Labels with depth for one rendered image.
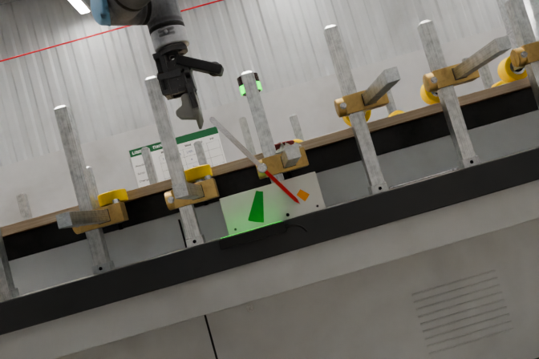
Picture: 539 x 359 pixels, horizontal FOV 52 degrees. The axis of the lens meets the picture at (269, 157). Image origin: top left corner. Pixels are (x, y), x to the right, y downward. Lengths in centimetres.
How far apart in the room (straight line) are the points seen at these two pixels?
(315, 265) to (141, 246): 54
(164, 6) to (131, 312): 78
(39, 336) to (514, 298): 134
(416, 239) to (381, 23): 787
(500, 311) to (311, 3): 777
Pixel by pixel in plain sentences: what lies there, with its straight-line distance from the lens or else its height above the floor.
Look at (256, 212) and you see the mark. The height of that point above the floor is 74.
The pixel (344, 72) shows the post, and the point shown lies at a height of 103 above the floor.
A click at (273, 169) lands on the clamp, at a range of 145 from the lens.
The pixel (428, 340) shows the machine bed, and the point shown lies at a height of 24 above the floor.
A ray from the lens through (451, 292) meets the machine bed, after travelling 178.
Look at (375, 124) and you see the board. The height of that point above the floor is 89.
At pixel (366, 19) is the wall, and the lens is 925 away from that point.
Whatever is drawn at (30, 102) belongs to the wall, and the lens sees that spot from 948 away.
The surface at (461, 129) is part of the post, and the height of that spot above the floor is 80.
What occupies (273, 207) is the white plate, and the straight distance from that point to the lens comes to 145.
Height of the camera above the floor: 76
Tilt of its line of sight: 4 degrees up
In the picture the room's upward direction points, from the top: 16 degrees counter-clockwise
